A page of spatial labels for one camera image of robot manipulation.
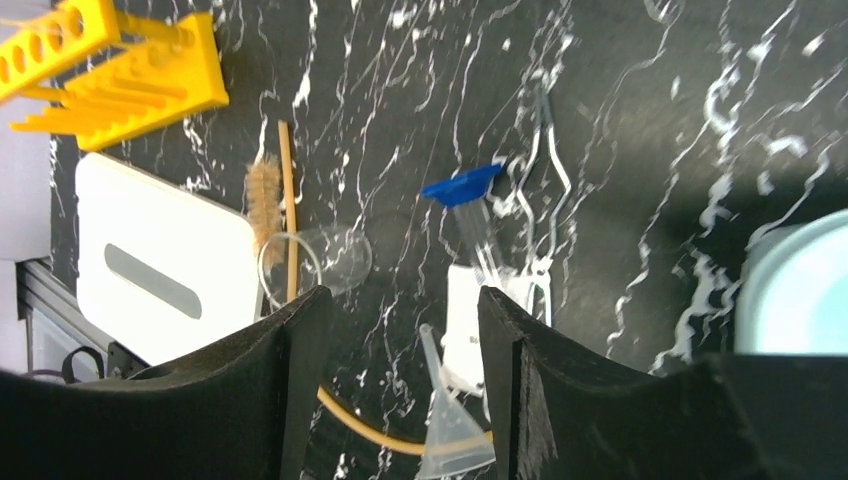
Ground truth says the brown test tube brush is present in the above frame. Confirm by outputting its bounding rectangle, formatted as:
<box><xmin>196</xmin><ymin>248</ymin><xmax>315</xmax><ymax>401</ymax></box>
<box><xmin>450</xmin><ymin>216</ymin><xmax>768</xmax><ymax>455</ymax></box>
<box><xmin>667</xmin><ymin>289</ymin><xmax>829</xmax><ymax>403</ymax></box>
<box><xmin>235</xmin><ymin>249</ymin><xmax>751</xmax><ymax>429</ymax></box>
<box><xmin>244</xmin><ymin>154</ymin><xmax>283</xmax><ymax>254</ymax></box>

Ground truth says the teal plastic bin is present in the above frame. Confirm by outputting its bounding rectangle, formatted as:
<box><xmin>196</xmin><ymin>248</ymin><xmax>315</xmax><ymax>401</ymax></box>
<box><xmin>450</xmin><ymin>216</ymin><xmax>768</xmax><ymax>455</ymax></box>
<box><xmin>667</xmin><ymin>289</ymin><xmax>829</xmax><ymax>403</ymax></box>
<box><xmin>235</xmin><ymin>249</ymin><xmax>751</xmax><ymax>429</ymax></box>
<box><xmin>734</xmin><ymin>210</ymin><xmax>847</xmax><ymax>357</ymax></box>

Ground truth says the tan rubber tube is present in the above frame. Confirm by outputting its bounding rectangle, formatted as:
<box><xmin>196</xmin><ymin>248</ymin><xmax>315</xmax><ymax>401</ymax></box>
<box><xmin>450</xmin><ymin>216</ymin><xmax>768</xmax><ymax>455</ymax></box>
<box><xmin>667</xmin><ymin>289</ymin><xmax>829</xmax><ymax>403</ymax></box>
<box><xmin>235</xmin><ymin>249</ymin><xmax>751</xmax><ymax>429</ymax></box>
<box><xmin>276</xmin><ymin>119</ymin><xmax>495</xmax><ymax>458</ymax></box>

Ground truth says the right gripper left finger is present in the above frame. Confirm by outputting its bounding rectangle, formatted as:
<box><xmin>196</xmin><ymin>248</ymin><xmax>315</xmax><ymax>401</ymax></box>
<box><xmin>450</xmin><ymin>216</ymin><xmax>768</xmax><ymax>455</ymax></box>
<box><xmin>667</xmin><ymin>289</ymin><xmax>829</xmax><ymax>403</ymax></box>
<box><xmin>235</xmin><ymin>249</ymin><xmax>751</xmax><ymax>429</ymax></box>
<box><xmin>1</xmin><ymin>287</ymin><xmax>333</xmax><ymax>479</ymax></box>

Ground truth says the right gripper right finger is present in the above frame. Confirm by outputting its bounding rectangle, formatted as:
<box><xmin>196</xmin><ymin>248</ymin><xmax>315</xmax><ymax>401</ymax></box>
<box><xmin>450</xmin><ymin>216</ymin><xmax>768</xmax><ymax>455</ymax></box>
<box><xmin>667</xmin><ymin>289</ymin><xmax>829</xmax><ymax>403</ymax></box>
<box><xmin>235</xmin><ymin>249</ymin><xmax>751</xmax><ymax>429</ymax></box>
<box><xmin>478</xmin><ymin>287</ymin><xmax>847</xmax><ymax>479</ymax></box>

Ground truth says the white bin lid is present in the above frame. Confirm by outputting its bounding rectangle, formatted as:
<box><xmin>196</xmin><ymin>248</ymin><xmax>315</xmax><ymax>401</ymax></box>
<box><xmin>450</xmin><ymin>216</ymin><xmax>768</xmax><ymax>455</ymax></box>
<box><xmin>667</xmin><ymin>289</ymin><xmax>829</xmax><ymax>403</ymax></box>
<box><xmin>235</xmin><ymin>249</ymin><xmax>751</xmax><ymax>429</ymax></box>
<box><xmin>75</xmin><ymin>153</ymin><xmax>262</xmax><ymax>365</ymax></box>

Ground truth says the yellow test tube rack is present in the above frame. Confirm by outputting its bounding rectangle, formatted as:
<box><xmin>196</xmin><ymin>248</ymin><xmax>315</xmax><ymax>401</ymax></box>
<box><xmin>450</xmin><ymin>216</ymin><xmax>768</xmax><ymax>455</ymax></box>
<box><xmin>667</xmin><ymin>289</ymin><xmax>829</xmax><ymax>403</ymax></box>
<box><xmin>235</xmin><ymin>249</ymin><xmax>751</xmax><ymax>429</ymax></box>
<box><xmin>1</xmin><ymin>1</ymin><xmax>229</xmax><ymax>152</ymax></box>

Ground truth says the white paper packet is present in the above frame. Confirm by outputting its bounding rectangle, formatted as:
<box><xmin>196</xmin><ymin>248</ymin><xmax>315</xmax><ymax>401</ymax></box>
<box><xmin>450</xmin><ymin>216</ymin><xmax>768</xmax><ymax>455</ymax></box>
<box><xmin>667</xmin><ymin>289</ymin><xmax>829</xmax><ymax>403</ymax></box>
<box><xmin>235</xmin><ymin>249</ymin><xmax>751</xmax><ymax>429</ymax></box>
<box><xmin>441</xmin><ymin>263</ymin><xmax>531</xmax><ymax>397</ymax></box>

